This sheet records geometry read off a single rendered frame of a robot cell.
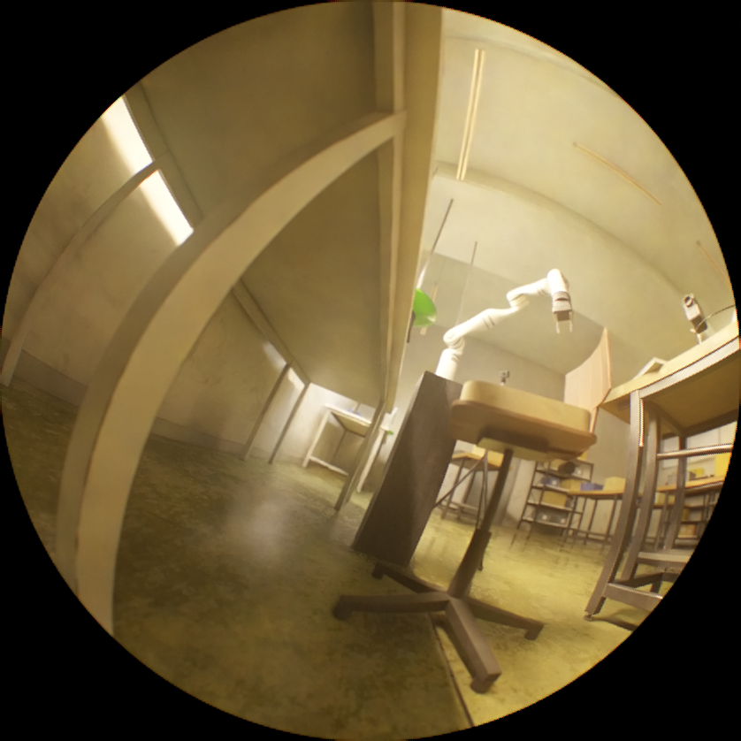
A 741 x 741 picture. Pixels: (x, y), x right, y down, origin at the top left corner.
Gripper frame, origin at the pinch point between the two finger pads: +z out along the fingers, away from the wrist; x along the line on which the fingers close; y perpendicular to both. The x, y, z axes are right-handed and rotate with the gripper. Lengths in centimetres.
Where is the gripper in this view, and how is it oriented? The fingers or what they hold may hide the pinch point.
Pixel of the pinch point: (564, 332)
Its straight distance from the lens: 93.7
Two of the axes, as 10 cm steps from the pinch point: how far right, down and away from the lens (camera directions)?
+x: 7.0, -0.3, -7.2
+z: -5.1, 6.8, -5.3
